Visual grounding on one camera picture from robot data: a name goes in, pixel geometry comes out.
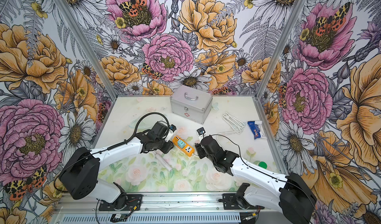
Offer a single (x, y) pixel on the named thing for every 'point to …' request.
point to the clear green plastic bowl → (146, 123)
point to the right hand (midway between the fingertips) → (200, 145)
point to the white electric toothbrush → (158, 155)
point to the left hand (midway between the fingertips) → (168, 148)
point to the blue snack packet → (255, 129)
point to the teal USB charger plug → (181, 143)
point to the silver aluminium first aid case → (190, 104)
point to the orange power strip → (188, 149)
